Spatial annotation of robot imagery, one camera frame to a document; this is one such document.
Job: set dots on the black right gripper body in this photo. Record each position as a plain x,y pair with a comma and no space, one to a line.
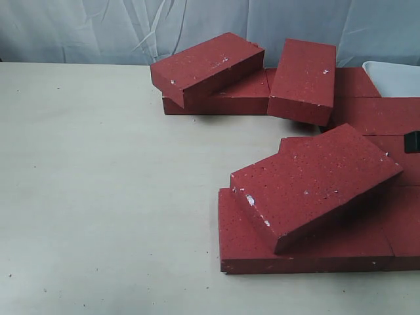
412,142

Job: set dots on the red brick large front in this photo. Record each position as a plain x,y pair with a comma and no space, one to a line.
290,194

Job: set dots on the red brick under tilted brick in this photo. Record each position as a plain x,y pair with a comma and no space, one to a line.
248,97

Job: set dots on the white tray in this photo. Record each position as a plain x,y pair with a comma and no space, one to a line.
394,80

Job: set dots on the white backdrop cloth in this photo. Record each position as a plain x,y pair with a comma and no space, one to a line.
142,32

